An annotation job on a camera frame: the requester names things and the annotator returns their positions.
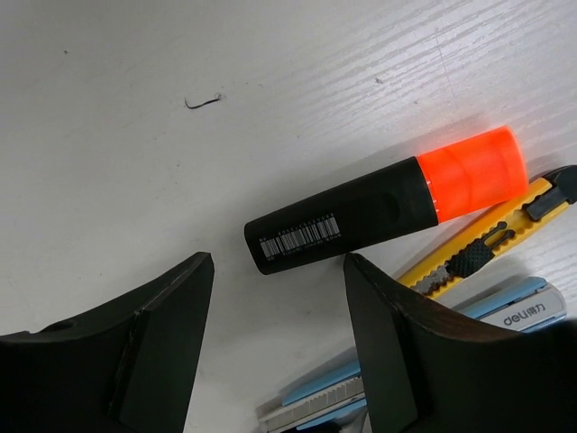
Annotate orange cap highlighter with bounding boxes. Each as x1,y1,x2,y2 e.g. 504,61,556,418
244,126,528,275

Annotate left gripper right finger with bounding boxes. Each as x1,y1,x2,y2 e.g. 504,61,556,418
343,253,576,432

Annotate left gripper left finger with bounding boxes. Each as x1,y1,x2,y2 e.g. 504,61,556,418
1,253,215,432

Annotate yellow utility knife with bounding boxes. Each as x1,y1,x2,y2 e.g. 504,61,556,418
398,165,576,299

